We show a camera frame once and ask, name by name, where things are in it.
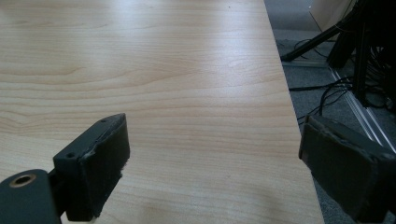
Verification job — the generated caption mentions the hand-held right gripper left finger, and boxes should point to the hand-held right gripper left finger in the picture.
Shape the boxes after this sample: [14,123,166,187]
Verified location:
[52,113,131,222]

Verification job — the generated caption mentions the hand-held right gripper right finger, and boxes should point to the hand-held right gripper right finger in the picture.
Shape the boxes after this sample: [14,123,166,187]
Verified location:
[298,114,396,224]

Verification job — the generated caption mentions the black stand leg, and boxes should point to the black stand leg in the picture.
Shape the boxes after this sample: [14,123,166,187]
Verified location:
[280,17,359,63]

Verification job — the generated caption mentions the beige wooden panel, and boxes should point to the beige wooden panel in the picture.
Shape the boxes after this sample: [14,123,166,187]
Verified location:
[309,0,357,33]

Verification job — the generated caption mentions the aluminium floor rail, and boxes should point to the aluminium floor rail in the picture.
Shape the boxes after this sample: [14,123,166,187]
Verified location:
[329,67,396,154]

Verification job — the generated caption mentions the black cable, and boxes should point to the black cable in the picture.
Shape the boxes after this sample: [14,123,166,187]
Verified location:
[289,77,354,125]

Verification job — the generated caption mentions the tangle of black cables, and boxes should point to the tangle of black cables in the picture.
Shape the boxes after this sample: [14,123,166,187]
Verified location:
[367,46,396,113]

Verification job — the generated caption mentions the black metal stand frame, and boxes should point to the black metal stand frame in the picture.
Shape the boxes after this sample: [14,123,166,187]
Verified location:
[326,0,396,108]

